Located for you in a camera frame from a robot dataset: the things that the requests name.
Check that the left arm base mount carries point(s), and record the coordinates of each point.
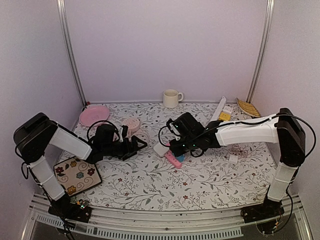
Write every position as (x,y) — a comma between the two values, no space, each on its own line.
(65,209)

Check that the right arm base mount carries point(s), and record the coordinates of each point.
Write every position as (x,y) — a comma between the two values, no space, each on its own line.
(267,209)

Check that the long white power strip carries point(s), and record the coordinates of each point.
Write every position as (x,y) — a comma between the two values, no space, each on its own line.
(219,109)

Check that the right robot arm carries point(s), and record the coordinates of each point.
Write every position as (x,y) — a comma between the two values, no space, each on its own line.
(281,128)

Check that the aluminium right corner post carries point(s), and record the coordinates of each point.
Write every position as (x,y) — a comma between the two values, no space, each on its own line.
(270,4)

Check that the cream ceramic mug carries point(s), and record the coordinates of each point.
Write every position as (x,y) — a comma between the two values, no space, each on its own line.
(172,98)

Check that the aluminium left corner post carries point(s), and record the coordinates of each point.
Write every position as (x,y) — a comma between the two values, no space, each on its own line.
(69,49)

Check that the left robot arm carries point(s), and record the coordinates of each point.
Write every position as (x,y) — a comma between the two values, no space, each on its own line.
(34,136)

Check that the light blue socket adapter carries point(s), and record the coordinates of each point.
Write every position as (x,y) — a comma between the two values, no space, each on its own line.
(180,158)

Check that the floral square tray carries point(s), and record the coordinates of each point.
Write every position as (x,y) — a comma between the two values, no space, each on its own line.
(76,175)

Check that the pink triangular power strip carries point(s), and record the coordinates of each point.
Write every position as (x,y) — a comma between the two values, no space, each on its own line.
(172,159)

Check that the round pink power strip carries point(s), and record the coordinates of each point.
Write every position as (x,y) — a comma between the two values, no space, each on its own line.
(133,125)

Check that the yellow cube socket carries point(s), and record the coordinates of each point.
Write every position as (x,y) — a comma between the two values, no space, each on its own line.
(224,116)

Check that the large white power adapter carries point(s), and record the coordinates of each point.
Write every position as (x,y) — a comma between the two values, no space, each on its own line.
(160,150)

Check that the aluminium front rail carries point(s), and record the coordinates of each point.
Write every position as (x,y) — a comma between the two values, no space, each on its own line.
(125,224)

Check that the white cube socket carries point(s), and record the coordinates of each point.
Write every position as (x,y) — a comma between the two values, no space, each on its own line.
(227,109)

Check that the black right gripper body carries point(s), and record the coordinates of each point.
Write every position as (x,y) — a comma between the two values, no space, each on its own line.
(190,145)

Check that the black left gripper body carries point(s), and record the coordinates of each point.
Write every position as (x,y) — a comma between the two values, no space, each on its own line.
(122,151)

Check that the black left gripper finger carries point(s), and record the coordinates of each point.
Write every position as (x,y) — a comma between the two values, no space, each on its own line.
(137,142)
(132,152)

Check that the small white usb charger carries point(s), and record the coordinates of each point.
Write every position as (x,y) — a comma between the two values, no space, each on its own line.
(233,159)

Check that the yellow leaf shaped dish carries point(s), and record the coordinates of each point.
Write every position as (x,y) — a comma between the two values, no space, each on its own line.
(248,108)

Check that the pink plastic plate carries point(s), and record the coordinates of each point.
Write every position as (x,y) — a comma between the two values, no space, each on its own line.
(94,113)

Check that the aluminium corner post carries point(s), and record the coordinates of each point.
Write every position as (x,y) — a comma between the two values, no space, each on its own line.
(270,4)
(69,49)

